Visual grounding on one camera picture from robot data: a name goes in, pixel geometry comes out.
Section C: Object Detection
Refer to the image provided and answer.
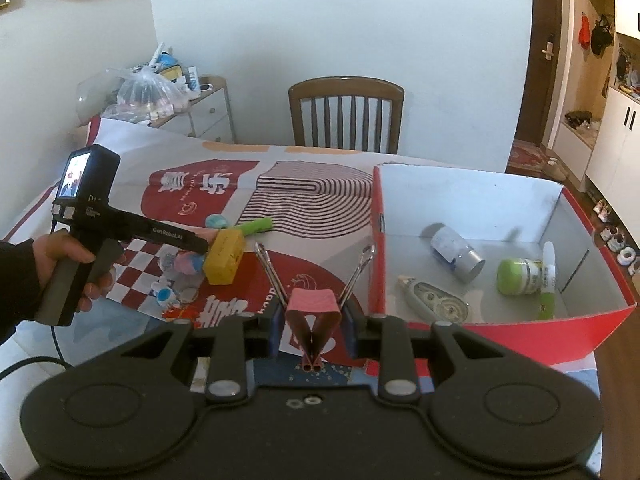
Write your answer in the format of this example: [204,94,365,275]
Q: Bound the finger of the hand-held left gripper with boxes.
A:
[172,232,212,257]

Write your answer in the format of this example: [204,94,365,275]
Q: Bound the red doormat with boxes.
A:
[507,141,551,176]

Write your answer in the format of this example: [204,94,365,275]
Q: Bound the astronaut keychain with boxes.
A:
[150,280,199,311]

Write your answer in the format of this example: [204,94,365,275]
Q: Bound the pair of beige slippers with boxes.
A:
[542,158,571,182]

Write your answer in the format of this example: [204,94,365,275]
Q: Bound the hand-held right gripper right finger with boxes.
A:
[344,304,507,404]

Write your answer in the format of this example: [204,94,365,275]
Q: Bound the pink binder clip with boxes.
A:
[255,242,377,374]

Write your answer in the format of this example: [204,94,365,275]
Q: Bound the white and green glue stick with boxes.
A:
[539,241,559,321]

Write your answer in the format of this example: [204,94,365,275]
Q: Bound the green-capped toothpick jar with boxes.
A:
[496,258,546,297]

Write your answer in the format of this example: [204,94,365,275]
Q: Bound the correction tape dispenser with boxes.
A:
[397,275,471,322]

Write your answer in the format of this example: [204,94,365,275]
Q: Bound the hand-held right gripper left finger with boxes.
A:
[121,305,284,403]

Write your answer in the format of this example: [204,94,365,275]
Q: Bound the clear plastic bag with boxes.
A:
[115,65,189,124]

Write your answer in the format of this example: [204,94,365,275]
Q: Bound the pink and blue eraser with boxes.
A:
[174,252,207,277]

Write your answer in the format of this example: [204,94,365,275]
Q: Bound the yellow block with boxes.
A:
[202,229,246,287]

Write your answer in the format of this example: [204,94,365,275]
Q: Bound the small white drawer cabinet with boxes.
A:
[150,76,236,144]

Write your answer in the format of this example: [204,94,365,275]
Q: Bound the green marker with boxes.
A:
[237,217,274,237]

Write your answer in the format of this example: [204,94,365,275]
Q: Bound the dark wooden door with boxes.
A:
[514,0,576,162]

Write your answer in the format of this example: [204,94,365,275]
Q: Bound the black cable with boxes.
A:
[0,324,72,377]

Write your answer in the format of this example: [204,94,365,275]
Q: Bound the white wall cabinet unit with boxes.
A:
[545,0,640,197]

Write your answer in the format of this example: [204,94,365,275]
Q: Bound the group of small bottles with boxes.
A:
[144,42,214,99]

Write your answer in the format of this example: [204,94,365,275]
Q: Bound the wooden chair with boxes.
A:
[288,77,405,155]

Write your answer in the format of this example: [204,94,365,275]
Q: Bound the person's left hand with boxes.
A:
[31,229,117,312]

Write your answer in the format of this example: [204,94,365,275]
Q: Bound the row of shoes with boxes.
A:
[594,199,640,277]

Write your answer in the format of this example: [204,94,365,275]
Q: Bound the silver can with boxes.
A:
[431,225,486,284]

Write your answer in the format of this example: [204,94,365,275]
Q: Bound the person's left forearm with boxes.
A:
[0,239,42,347]

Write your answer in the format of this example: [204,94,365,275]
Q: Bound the red cardboard box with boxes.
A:
[367,162,639,369]

